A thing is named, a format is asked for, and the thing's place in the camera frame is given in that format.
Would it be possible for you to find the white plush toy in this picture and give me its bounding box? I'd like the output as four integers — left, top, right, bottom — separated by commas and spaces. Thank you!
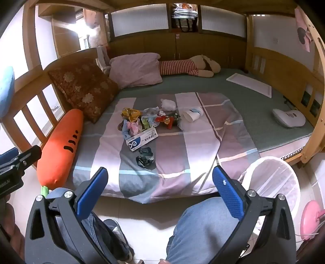
96, 46, 112, 74

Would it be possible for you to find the blue face mask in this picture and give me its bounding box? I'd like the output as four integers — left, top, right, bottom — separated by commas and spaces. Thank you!
122, 121, 132, 140

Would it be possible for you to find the wooden wall cabinet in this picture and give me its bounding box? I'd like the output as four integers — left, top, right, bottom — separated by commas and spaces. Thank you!
52, 8, 89, 57

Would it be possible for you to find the white toothpaste box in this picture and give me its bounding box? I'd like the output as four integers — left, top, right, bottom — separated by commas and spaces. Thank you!
126, 127, 158, 152

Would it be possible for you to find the checked blanket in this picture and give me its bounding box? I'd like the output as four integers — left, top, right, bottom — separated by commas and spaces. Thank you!
72, 92, 261, 205

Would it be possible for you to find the white mesh trash bin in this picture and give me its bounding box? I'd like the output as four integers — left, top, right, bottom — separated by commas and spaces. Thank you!
237, 156, 301, 229

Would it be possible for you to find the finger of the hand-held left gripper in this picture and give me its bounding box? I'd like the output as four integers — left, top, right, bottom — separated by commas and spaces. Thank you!
0, 148, 20, 167
17, 145, 42, 168

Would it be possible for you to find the stack of papers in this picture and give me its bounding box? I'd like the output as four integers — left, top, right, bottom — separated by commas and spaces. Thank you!
171, 3, 198, 19

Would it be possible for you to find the yellow snack wrapper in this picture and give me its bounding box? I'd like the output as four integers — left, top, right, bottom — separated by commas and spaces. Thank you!
122, 108, 141, 122

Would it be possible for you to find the wooden bed frame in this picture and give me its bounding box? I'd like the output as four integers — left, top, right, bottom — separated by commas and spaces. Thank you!
0, 0, 325, 168

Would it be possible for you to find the person's left hand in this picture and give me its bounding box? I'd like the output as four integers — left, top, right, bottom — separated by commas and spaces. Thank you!
0, 202, 26, 252

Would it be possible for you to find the pink fan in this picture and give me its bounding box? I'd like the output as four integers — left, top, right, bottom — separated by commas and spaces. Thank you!
300, 200, 325, 241

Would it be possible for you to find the pink pillow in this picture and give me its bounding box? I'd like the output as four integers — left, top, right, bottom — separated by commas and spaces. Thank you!
109, 52, 163, 89

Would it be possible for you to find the white handheld appliance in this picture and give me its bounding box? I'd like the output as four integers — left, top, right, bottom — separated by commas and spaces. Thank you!
272, 108, 306, 127

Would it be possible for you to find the dark wrapper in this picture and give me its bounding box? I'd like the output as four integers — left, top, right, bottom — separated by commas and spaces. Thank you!
136, 147, 156, 169

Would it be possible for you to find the beige fluffy plush toy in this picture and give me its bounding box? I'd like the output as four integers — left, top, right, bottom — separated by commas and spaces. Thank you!
86, 10, 109, 49

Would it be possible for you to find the clear plastic wrapper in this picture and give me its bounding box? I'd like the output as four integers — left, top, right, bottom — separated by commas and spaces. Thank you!
175, 112, 187, 131

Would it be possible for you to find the white flat board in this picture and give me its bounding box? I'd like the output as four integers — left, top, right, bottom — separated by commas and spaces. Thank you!
226, 73, 273, 99

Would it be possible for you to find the red box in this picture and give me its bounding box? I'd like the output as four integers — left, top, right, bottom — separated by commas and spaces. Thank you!
155, 115, 176, 127

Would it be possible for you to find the pink cartoon wall sticker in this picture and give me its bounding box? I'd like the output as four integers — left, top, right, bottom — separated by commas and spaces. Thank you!
295, 9, 314, 52

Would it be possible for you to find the white paper cup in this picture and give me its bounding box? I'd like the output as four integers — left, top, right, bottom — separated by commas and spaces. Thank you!
183, 107, 205, 123

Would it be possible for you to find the blue cushion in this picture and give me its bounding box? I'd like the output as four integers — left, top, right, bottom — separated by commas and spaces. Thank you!
0, 66, 15, 118

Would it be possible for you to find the white plastic bag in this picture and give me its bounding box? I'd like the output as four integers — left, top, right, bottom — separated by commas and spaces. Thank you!
160, 98, 177, 111

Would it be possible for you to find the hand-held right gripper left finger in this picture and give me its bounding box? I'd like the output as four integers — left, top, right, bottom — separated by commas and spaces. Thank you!
24, 167, 117, 264

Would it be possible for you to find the green bed sheet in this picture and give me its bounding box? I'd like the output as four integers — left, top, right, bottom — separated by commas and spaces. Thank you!
84, 67, 315, 163

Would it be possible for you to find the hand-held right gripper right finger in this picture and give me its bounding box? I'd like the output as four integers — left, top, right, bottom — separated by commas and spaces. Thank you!
212, 165, 297, 264

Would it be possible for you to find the person's right leg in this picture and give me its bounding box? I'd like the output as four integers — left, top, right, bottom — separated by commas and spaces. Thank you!
166, 197, 240, 264

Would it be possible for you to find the brown floral pillow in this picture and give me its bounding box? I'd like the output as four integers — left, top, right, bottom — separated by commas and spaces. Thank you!
48, 57, 120, 124

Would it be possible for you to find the orange carrot plush pillow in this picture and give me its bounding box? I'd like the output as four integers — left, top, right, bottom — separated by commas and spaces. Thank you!
36, 109, 85, 198

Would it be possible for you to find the striped plush dog toy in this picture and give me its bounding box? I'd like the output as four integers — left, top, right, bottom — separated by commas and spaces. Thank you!
159, 54, 221, 78

